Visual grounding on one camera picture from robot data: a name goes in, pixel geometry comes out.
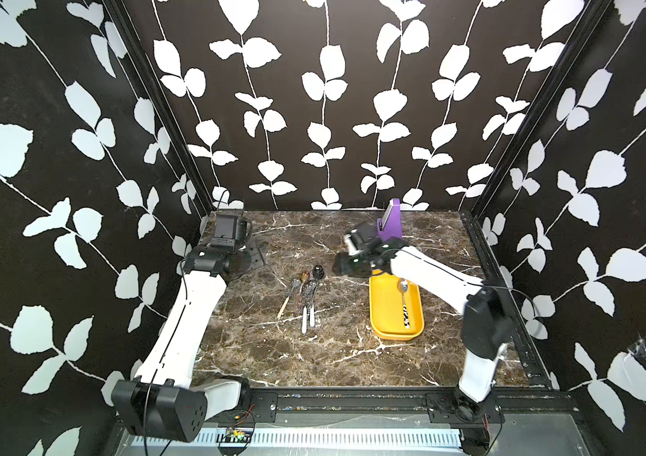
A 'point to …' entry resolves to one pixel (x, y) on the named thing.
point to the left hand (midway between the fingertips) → (255, 254)
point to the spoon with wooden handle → (295, 283)
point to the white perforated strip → (321, 439)
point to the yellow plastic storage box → (396, 308)
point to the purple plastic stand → (390, 224)
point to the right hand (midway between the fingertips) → (335, 266)
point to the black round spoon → (318, 272)
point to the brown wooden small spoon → (305, 275)
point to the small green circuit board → (237, 434)
